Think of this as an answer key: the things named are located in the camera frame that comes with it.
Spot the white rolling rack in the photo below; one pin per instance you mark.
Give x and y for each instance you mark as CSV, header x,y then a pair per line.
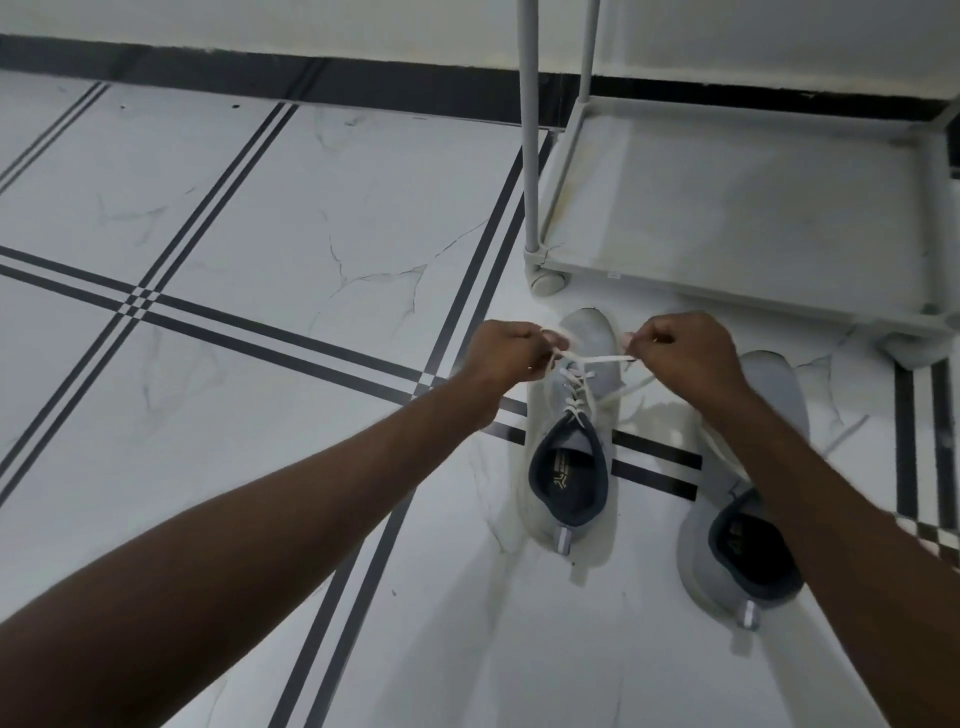
x,y
750,202

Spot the person's right fingers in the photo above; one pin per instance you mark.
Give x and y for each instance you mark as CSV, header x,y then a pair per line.
x,y
646,346

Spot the white shoelace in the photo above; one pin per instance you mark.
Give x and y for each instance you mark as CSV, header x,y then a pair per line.
x,y
592,361

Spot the grey sneaker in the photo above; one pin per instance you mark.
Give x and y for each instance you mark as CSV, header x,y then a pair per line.
x,y
750,555
570,480

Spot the person's left hand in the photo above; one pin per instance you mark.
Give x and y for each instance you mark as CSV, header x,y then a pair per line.
x,y
491,360

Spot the person's left forearm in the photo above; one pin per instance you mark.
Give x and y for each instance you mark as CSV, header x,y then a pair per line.
x,y
247,555

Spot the person's left fingers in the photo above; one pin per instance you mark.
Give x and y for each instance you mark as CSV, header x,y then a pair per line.
x,y
541,346

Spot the person's right hand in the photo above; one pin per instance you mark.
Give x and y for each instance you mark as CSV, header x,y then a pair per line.
x,y
694,356

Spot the person's right forearm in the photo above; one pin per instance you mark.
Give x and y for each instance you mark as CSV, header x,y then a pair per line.
x,y
847,540

